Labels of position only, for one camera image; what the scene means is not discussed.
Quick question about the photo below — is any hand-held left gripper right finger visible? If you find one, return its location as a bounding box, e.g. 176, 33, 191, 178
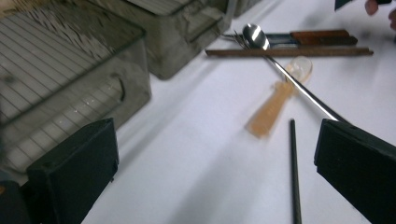
313, 119, 396, 224

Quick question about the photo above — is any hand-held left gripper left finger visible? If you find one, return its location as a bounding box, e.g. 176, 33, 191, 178
26, 118, 120, 224

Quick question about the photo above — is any black chopstick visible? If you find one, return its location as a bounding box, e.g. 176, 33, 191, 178
289, 119, 303, 224

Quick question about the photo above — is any brown wooden chopstick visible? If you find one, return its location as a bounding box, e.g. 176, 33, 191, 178
205, 46, 374, 58

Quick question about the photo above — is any long-handled metal spoon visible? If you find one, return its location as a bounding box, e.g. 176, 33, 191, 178
242, 23, 347, 123

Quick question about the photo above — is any smoky clear plastic bin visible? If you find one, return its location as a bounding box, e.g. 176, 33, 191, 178
233, 0, 264, 18
0, 0, 152, 181
90, 0, 234, 80

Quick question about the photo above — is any translucent orange plastic spoon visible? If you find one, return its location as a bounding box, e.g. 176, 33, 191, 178
245, 55, 313, 139

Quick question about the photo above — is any wooden-handled metal knife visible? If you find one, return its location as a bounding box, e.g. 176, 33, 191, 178
265, 29, 351, 43

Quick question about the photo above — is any wooden-handled metal fork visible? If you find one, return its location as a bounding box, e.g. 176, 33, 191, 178
221, 30, 359, 49

